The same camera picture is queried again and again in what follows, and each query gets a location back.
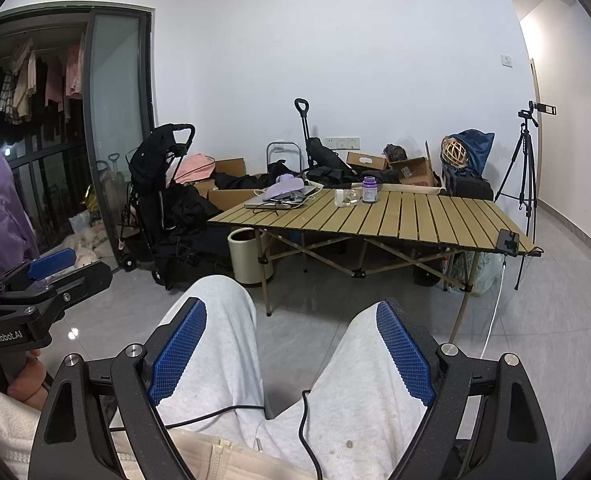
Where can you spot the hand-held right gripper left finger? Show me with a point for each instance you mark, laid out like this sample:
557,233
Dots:
179,355

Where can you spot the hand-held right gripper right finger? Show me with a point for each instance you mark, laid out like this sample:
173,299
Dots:
405,355

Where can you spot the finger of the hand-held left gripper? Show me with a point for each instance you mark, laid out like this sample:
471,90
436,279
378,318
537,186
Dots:
50,262
87,280

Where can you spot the person's left hand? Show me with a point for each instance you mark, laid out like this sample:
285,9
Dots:
27,385

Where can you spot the white plush toy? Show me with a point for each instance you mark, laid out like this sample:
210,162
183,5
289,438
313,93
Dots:
90,250

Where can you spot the person's left leg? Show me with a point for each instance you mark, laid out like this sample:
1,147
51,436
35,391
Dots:
215,320

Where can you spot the person's leg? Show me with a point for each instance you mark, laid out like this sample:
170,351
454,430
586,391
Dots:
355,410
215,320

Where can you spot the person's right leg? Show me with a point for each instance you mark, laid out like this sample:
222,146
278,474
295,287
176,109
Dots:
355,410

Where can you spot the balcony railing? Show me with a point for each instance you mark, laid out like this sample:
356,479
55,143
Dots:
50,185

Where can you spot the purple jacket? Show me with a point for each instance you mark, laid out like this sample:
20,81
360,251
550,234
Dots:
2,195

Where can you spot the beige zip jacket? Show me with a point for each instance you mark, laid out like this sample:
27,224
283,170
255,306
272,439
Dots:
195,460

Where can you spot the plastic bag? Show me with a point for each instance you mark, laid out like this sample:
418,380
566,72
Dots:
480,272

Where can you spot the white trash bin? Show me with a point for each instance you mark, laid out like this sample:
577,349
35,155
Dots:
248,260

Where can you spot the pile of black clothes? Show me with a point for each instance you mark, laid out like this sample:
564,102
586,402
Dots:
190,220

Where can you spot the black stroller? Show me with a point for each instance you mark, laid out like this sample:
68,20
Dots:
148,165

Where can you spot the wooden slat folding table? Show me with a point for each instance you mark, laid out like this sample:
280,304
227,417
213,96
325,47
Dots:
425,220

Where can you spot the black phone in clamp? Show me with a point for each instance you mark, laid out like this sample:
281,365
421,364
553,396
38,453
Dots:
506,242

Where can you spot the pink cloth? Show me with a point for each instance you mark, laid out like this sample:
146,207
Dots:
195,167

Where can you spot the cardboard box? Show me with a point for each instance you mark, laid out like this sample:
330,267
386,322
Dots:
230,167
368,161
230,199
415,172

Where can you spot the purple jar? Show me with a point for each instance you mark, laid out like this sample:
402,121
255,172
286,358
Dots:
370,192

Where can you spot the small clear bottle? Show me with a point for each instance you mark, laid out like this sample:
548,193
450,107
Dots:
353,196

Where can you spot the small clear glass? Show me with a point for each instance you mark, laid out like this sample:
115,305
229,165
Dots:
341,199

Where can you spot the grey laptop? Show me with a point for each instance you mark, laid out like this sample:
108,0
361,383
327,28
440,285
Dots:
275,204

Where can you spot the row of hanging clothes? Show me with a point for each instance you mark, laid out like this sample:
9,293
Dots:
30,85

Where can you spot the black suitcase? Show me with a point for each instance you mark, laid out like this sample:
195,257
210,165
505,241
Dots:
475,189

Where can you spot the black bag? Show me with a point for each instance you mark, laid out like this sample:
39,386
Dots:
350,175

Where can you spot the sliding glass door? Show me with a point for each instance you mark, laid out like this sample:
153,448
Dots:
117,85

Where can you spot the purple cloth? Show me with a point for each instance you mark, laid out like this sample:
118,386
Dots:
283,189

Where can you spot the dark furry object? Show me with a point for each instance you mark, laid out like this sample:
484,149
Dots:
395,152

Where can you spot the wicker helmet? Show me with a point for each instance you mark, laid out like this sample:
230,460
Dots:
454,151

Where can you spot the black folding trolley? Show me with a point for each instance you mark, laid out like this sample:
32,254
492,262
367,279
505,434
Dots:
320,152

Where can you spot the black tripod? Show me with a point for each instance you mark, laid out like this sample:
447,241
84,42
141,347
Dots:
525,160

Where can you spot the wall socket strip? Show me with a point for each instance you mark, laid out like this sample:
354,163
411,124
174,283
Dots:
343,142

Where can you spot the grey metal frame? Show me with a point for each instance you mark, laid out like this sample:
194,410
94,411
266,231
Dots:
275,146

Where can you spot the camera on tripod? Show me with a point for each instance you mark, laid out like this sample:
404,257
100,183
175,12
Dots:
538,108

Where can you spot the wall switch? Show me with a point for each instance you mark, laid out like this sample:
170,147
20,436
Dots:
506,60

